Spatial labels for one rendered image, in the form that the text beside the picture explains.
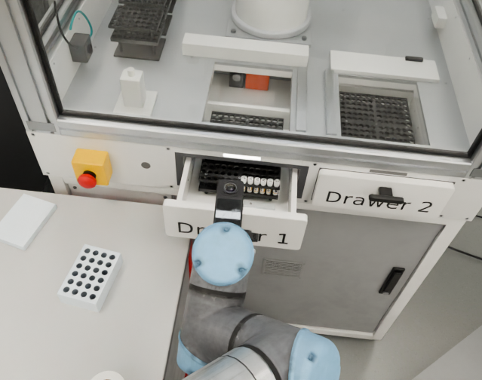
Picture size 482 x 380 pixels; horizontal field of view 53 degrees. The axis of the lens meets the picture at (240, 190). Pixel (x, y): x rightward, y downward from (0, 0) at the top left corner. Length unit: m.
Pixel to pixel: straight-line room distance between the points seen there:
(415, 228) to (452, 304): 0.86
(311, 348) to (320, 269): 0.92
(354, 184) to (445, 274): 1.15
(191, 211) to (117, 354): 0.31
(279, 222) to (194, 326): 0.41
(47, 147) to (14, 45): 0.26
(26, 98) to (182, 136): 0.32
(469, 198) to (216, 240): 0.73
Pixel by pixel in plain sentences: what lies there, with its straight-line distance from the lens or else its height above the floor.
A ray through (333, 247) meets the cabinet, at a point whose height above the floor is 0.61.
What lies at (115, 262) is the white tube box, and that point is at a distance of 1.07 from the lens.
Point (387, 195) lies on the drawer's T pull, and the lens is 1.07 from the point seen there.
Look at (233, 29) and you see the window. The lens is 0.87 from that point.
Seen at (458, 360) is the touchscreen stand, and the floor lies 0.03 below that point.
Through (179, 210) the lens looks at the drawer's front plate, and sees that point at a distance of 0.98.
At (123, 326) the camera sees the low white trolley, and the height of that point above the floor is 0.76.
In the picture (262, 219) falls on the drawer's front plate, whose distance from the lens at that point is 0.97.
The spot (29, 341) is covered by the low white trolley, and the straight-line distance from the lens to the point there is 1.07.
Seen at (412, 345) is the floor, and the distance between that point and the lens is 1.97.
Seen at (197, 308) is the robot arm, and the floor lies 1.14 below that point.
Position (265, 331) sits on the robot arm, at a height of 1.19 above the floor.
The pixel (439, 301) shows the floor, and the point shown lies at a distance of 2.09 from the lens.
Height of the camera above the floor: 1.70
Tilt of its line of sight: 51 degrees down
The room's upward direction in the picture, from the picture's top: 5 degrees clockwise
